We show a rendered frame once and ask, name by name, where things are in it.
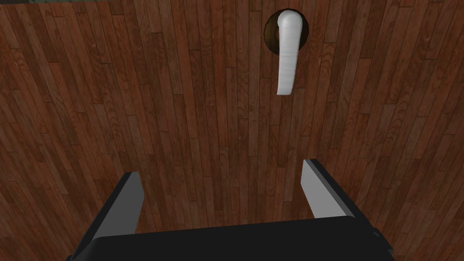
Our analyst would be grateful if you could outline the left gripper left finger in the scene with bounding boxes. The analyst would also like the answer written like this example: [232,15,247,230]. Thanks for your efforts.
[82,171,145,247]

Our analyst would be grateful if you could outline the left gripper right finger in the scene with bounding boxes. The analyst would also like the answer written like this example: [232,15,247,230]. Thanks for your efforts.
[300,158,365,220]

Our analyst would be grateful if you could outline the white lever door handle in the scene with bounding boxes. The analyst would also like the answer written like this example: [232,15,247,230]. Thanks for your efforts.
[263,9,310,97]

